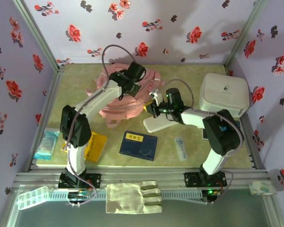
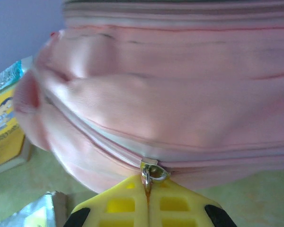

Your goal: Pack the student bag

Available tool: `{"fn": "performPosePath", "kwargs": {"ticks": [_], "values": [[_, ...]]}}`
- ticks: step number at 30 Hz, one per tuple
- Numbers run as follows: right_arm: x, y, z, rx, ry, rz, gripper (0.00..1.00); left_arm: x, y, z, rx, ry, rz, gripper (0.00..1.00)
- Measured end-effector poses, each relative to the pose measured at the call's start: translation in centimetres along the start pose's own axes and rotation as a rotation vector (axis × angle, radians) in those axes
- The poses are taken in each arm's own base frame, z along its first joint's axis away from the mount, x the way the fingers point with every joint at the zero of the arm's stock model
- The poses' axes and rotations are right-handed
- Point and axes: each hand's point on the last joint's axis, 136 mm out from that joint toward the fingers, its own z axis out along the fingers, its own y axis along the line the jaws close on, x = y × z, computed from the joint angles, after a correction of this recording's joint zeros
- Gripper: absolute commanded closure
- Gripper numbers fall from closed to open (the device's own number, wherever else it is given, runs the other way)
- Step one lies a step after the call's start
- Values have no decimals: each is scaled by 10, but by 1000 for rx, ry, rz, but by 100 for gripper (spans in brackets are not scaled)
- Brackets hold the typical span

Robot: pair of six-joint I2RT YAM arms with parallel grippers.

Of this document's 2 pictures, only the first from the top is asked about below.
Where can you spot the clear plastic organizer box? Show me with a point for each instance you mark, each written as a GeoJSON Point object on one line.
{"type": "Point", "coordinates": [33, 197]}

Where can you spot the dark blue yellow-label book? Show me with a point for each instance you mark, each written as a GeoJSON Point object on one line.
{"type": "Point", "coordinates": [138, 146]}

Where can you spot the long aluminium frame beam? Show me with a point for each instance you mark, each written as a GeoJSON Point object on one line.
{"type": "Point", "coordinates": [144, 176]}

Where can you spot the light blue tissue pack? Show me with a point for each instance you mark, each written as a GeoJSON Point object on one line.
{"type": "Point", "coordinates": [46, 144]}

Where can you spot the white zipped medicine bag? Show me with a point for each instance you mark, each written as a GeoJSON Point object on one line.
{"type": "Point", "coordinates": [224, 92]}

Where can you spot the beige work glove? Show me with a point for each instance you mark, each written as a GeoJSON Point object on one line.
{"type": "Point", "coordinates": [125, 198]}

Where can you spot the white rectangular pencil case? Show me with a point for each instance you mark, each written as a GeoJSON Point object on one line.
{"type": "Point", "coordinates": [156, 125]}

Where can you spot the clear blue plastic case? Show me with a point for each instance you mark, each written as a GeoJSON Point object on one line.
{"type": "Point", "coordinates": [181, 149]}

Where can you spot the aluminium frame side rail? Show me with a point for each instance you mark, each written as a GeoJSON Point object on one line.
{"type": "Point", "coordinates": [253, 142]}
{"type": "Point", "coordinates": [51, 97]}

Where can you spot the aluminium frame post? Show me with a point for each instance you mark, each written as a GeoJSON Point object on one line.
{"type": "Point", "coordinates": [39, 35]}
{"type": "Point", "coordinates": [243, 35]}

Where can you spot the small circuit board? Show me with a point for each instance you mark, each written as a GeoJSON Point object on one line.
{"type": "Point", "coordinates": [79, 195]}
{"type": "Point", "coordinates": [213, 192]}

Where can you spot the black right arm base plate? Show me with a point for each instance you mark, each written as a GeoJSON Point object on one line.
{"type": "Point", "coordinates": [191, 179]}

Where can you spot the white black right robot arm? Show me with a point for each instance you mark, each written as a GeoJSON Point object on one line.
{"type": "Point", "coordinates": [222, 134]}

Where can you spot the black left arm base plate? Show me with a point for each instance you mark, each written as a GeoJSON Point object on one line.
{"type": "Point", "coordinates": [94, 180]}

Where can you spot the pink backpack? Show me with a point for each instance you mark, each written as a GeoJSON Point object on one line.
{"type": "Point", "coordinates": [123, 108]}

